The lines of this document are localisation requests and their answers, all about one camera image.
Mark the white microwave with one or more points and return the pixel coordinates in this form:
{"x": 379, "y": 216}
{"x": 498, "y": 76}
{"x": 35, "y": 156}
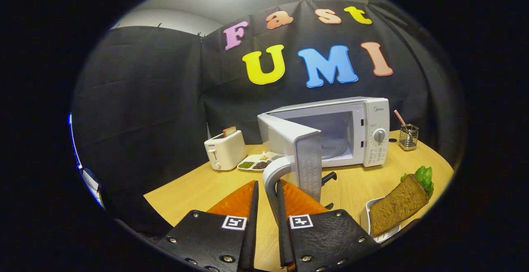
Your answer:
{"x": 376, "y": 156}

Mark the white rectangular plate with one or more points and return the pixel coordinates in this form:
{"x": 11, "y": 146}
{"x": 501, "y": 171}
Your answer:
{"x": 365, "y": 218}

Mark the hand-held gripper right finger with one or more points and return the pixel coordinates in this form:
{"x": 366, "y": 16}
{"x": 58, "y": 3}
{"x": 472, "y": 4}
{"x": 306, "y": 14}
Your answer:
{"x": 282, "y": 230}

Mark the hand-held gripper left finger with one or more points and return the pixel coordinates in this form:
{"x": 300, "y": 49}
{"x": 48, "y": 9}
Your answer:
{"x": 251, "y": 230}

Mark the brown bread lettuce sandwich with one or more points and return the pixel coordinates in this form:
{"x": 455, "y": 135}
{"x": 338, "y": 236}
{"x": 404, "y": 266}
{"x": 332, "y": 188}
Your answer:
{"x": 396, "y": 206}

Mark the cream toaster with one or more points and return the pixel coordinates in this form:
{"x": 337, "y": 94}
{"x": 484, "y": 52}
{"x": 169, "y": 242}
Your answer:
{"x": 225, "y": 152}

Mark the glass microwave turntable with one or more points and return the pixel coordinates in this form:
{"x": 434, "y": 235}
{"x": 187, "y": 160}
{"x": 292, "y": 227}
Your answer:
{"x": 332, "y": 150}

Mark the toast slice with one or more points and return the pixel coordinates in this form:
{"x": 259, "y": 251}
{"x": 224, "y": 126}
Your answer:
{"x": 229, "y": 131}

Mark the small black object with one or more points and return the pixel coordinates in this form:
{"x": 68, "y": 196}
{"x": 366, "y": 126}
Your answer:
{"x": 328, "y": 177}

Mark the white divided grain tray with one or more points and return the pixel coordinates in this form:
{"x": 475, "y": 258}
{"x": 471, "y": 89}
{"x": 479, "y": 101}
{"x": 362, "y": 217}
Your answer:
{"x": 254, "y": 163}

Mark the red striped straw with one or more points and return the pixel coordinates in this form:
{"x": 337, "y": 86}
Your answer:
{"x": 399, "y": 118}

